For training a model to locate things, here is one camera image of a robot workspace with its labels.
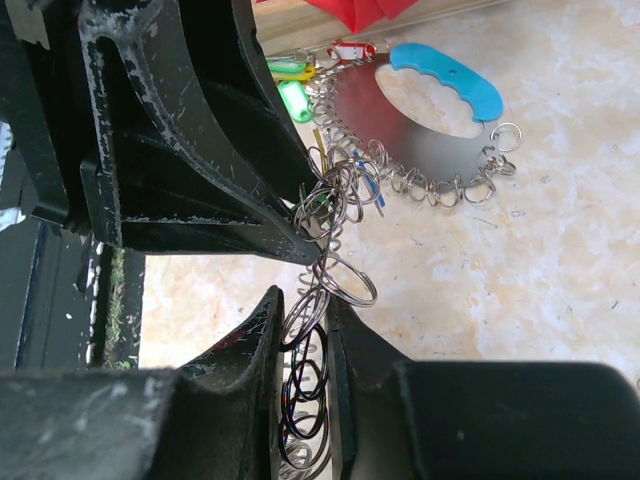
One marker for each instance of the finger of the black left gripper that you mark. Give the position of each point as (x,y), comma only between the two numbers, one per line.
(230,65)

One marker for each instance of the red shirt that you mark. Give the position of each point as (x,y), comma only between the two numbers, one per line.
(358,15)

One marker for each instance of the steel key ring disc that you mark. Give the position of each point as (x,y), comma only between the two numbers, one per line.
(320,216)

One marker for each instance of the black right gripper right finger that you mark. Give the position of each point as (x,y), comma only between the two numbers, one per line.
(392,417)

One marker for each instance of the wooden clothes rack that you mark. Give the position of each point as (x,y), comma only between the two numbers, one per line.
(285,25)

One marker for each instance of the yellow key tag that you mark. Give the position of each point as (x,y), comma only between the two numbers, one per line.
(322,150)

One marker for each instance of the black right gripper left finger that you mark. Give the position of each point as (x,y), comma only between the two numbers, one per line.
(212,418)

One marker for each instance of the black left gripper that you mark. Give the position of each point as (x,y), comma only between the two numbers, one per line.
(163,176)

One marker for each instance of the blue handled key ring disc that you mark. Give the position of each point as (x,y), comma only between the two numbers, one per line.
(418,160)

